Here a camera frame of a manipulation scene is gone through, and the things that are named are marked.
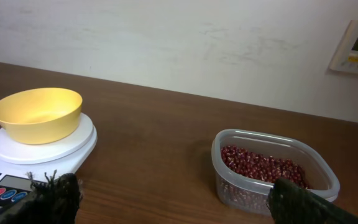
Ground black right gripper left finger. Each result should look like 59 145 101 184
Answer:
0 170 83 224

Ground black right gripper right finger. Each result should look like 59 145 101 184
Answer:
267 178 358 224

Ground red beans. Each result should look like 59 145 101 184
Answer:
211 144 311 207

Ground white digital kitchen scale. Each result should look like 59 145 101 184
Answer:
0 113 98 208

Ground yellow plastic bowl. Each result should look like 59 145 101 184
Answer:
0 88 83 144

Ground clear plastic container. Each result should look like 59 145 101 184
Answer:
211 129 340 215

